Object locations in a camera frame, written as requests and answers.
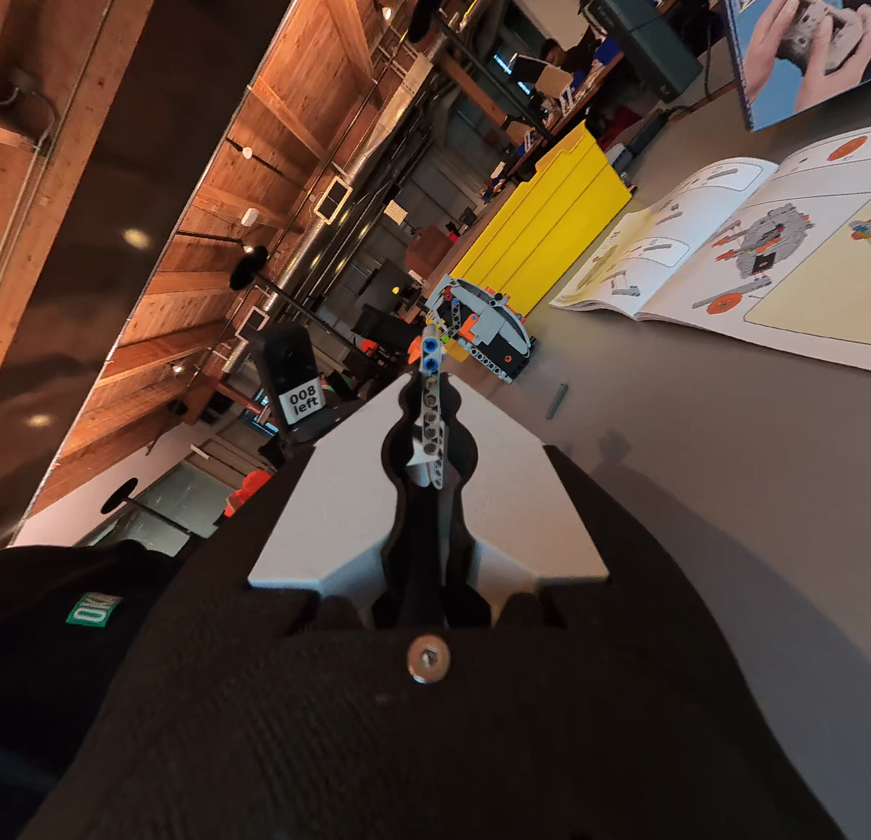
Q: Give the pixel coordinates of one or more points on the yellow plastic storage bin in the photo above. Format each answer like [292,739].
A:
[544,221]

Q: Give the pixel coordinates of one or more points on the grey desk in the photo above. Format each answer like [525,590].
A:
[680,479]

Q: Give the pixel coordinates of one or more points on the person's black shirt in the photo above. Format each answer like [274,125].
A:
[41,690]

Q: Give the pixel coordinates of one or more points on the short grey toy beam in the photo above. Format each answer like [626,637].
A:
[432,411]

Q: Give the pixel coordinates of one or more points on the dark green case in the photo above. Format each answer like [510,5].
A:
[646,30]

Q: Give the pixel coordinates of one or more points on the open instruction booklet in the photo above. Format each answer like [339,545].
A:
[748,275]

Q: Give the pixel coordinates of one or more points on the partly built toy robot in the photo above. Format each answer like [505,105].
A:
[490,330]

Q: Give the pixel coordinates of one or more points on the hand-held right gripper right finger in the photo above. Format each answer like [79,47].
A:
[531,513]

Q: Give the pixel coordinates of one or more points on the dark toy axle rod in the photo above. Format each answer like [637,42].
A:
[556,401]

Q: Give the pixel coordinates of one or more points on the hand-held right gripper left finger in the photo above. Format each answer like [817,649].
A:
[326,513]

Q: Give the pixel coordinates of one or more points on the brown armchair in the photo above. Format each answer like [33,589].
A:
[431,248]

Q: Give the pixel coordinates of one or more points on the blue robot toy box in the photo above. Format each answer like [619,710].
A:
[796,37]

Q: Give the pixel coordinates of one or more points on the green clothing label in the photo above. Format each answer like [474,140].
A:
[94,610]

